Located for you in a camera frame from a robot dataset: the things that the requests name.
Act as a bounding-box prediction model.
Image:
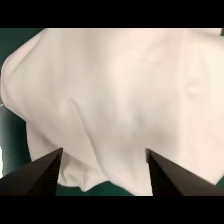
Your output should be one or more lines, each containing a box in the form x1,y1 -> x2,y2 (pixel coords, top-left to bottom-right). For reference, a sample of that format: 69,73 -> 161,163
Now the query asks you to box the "white shirt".
0,27 -> 224,197

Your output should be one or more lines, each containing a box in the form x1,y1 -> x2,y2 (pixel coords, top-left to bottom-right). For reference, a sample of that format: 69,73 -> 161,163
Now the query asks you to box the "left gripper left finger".
0,147 -> 64,197

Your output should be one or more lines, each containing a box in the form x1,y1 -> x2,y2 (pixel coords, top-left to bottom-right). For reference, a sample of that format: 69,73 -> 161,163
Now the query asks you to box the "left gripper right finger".
145,148 -> 224,197

